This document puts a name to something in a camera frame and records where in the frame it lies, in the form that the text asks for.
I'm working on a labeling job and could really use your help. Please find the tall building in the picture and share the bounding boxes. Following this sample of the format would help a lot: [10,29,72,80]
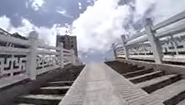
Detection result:
[53,31,80,61]

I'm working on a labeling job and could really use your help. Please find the grey stone stairs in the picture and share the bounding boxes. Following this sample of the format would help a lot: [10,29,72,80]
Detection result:
[104,51,185,105]
[0,63,91,105]

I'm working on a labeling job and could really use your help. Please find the white carved stone railing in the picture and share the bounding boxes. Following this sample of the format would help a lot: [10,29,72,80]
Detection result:
[0,16,85,92]
[107,5,185,76]

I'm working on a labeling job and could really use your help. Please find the grey stone ramp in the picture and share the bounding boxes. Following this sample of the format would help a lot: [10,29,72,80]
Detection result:
[40,54,169,105]

